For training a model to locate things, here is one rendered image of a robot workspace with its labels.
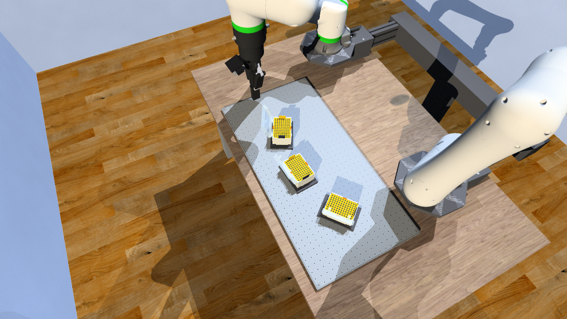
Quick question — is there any yellow perforated plate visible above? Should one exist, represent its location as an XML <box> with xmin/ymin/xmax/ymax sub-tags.
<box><xmin>273</xmin><ymin>116</ymin><xmax>291</xmax><ymax>138</ymax></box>
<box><xmin>325</xmin><ymin>194</ymin><xmax>358</xmax><ymax>220</ymax></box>
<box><xmin>284</xmin><ymin>154</ymin><xmax>314</xmax><ymax>181</ymax></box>

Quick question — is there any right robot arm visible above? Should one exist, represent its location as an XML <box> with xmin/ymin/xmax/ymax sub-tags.
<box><xmin>225</xmin><ymin>0</ymin><xmax>360</xmax><ymax>76</ymax></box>

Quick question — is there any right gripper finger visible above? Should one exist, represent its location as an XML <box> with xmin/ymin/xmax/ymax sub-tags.
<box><xmin>248</xmin><ymin>62</ymin><xmax>266</xmax><ymax>100</ymax></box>
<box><xmin>244</xmin><ymin>64</ymin><xmax>252</xmax><ymax>97</ymax></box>

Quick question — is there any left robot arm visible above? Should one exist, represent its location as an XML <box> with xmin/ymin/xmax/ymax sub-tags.
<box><xmin>403</xmin><ymin>47</ymin><xmax>567</xmax><ymax>207</ymax></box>

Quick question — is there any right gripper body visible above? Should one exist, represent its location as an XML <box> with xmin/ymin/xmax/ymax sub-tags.
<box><xmin>238</xmin><ymin>44</ymin><xmax>264</xmax><ymax>71</ymax></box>

